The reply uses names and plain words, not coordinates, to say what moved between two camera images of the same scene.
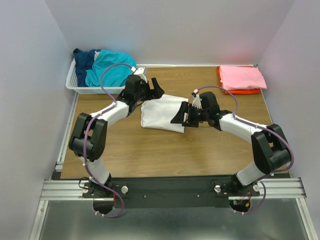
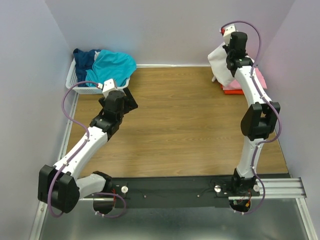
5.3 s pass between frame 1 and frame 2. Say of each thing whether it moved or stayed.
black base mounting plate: stayed
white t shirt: moved
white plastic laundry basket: stayed
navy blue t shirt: stayed
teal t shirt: stayed
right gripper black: moved
